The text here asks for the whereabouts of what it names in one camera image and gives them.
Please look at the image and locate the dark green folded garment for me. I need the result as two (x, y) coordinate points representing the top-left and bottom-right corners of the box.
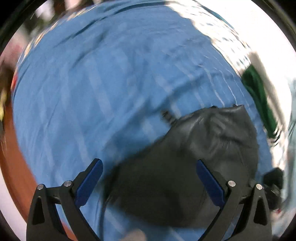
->
(241, 65), (280, 140)

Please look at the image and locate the blue striped plaid bed sheet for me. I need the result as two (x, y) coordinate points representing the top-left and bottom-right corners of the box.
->
(12, 1), (272, 240)

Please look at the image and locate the black leather jacket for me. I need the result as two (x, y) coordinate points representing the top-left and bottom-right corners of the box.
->
(102, 105), (259, 228)

